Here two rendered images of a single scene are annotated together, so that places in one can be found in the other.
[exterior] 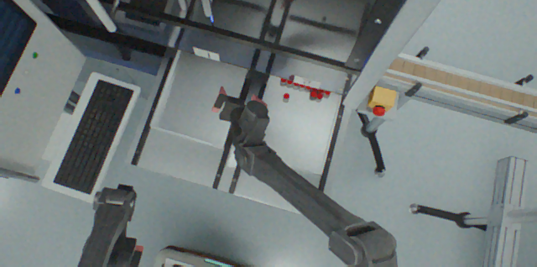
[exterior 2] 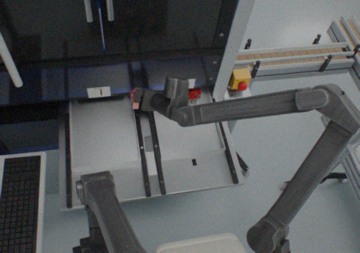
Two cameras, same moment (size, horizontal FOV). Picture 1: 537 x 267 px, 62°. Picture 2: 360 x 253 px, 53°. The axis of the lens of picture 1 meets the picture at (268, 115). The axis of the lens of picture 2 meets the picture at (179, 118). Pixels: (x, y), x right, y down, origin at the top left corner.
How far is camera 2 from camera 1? 51 cm
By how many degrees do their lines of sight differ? 21
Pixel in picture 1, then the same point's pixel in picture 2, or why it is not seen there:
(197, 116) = (107, 148)
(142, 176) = not seen: outside the picture
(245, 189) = (173, 186)
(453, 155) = (286, 140)
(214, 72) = (105, 112)
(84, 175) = (23, 240)
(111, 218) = (105, 186)
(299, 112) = not seen: hidden behind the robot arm
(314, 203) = (264, 97)
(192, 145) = (113, 172)
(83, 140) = (10, 212)
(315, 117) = not seen: hidden behind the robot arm
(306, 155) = (206, 142)
